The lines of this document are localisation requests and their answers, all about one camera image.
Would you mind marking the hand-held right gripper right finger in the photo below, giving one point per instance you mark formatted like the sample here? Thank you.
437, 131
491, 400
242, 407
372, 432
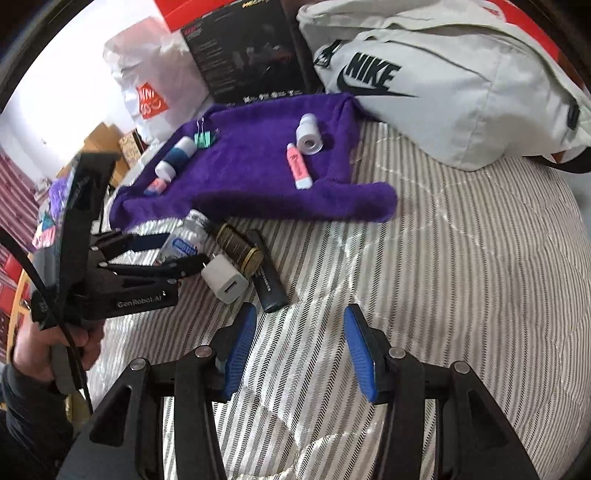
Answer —
360, 355

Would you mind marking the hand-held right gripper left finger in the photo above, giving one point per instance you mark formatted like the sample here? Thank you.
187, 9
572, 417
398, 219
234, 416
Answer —
238, 350

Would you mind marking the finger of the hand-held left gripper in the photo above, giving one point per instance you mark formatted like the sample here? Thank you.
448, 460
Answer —
152, 241
184, 265

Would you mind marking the white charger plug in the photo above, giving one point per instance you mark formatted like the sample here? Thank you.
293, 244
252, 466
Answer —
226, 279

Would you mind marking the pink and blue eraser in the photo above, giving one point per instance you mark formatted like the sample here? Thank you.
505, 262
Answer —
157, 185

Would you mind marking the white and blue cylinder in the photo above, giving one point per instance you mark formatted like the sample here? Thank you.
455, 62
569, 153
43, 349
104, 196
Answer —
175, 159

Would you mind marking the green binder clip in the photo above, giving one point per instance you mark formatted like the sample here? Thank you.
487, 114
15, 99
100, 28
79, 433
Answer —
207, 138

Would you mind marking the pink highlighter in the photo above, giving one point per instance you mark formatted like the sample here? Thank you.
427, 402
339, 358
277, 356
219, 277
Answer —
299, 168

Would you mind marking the white tape roll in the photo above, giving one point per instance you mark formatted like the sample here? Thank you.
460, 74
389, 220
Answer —
309, 143

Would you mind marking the person's left forearm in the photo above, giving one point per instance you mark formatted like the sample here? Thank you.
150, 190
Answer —
27, 424

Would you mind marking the person's left hand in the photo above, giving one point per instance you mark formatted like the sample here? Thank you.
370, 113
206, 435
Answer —
32, 346

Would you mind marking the clear plastic bottle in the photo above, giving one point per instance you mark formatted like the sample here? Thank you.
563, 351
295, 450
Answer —
187, 237

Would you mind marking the brown and gold tube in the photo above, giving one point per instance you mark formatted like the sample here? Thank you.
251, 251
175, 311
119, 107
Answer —
238, 249

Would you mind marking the black tube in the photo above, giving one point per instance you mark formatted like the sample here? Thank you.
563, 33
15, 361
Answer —
270, 286

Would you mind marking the purple fluffy toy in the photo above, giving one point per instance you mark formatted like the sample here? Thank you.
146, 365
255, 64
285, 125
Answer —
57, 196

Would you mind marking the patterned brown box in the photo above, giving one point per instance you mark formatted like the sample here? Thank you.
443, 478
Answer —
130, 146

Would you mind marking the purple towel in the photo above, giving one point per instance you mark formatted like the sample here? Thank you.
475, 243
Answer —
258, 184

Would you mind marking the white plastic shopping bag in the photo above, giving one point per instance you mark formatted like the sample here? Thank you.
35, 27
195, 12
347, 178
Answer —
152, 78

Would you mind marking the black headset box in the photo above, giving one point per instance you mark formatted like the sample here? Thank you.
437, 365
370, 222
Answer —
249, 50

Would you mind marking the red gift bag gold print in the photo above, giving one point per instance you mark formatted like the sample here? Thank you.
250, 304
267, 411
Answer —
178, 14

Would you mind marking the grey waist bag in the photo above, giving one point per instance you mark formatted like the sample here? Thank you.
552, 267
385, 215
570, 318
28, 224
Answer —
461, 87

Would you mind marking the light wooden frame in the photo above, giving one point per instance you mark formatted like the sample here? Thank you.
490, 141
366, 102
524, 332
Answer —
99, 143

